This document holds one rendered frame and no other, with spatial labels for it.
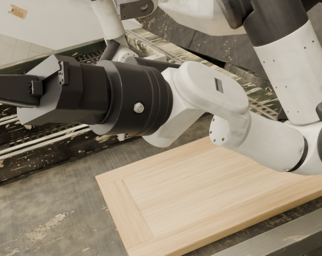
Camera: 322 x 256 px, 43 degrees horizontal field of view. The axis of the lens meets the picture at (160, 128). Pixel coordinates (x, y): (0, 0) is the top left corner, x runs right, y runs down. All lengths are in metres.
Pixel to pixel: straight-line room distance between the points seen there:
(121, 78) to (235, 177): 0.60
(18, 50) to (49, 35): 1.55
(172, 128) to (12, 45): 5.77
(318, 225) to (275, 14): 0.41
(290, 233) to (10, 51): 5.73
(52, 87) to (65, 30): 4.36
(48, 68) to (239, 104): 0.25
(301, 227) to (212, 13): 0.42
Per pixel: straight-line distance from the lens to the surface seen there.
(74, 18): 4.76
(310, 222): 0.83
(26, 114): 0.47
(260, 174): 1.00
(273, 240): 0.79
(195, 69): 0.52
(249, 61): 2.88
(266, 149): 0.60
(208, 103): 0.51
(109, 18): 1.30
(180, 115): 0.51
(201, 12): 0.74
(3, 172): 1.28
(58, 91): 0.40
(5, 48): 6.26
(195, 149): 1.12
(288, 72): 0.64
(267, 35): 0.62
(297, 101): 0.66
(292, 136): 0.63
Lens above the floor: 1.65
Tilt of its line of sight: 26 degrees down
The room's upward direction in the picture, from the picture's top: 77 degrees counter-clockwise
